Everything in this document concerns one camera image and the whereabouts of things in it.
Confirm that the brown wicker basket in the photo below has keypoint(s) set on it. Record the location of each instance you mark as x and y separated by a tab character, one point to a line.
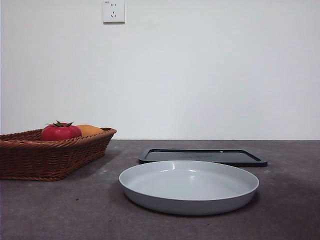
50	160

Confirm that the grey round plate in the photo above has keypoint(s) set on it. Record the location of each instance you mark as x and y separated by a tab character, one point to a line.
187	185

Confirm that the red tomato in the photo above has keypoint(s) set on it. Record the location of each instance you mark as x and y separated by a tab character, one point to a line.
60	132

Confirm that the white wall socket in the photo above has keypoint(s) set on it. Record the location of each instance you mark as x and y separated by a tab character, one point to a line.
114	12

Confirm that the dark rectangular tray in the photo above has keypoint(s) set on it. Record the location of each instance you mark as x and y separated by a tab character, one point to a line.
225	156

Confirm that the orange bread roll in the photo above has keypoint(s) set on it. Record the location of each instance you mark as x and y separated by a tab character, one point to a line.
91	130

